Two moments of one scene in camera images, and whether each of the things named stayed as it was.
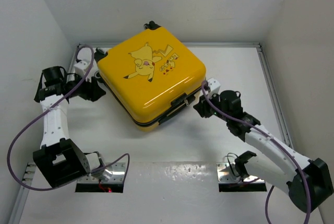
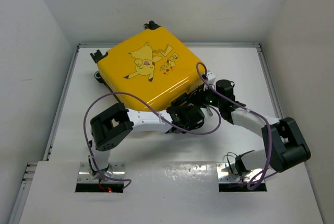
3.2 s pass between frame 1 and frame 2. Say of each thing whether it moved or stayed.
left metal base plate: stayed
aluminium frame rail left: stayed
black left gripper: moved
